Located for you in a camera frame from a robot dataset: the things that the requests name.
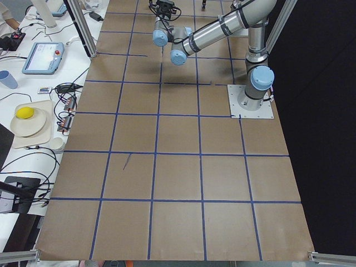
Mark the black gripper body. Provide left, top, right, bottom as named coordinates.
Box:
left=149, top=0, right=181, bottom=20

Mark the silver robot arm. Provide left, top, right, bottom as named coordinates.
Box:
left=149, top=1, right=276, bottom=110

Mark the black box with red button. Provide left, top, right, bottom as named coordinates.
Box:
left=1, top=33, right=26, bottom=51

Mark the black power adapter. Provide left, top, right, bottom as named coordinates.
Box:
left=89, top=12, right=104, bottom=22

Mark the blue teach pendant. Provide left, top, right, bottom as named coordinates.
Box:
left=22, top=42, right=65, bottom=75
left=47, top=1, right=67, bottom=17

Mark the white cylinder tube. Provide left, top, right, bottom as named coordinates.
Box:
left=31, top=0, right=57, bottom=28

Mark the upper small circuit board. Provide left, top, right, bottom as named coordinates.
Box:
left=63, top=96, right=77, bottom=111

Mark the small circuit board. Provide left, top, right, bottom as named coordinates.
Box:
left=63, top=96, right=77, bottom=111
left=57, top=116, right=72, bottom=133

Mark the small colourful card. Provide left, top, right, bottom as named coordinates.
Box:
left=37, top=87, right=53, bottom=95

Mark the lower small circuit board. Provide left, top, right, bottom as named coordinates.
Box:
left=57, top=116, right=72, bottom=133

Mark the white paper cup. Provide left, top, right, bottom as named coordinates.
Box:
left=50, top=137, right=66, bottom=153

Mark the light blue plastic cup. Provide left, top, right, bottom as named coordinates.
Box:
left=0, top=70, right=18, bottom=89

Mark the yellow lemon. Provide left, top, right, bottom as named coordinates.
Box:
left=16, top=106, right=34, bottom=120

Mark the beige rectangular tray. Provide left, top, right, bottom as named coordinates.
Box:
left=10, top=100, right=53, bottom=149

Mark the beige round plate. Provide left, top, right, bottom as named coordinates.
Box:
left=10, top=108, right=46, bottom=137

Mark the black device on table edge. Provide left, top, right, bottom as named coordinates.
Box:
left=1, top=176, right=41, bottom=214

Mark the aluminium frame post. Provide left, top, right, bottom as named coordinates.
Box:
left=63, top=0, right=97, bottom=58

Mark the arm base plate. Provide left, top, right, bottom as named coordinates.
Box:
left=227, top=85, right=274, bottom=120

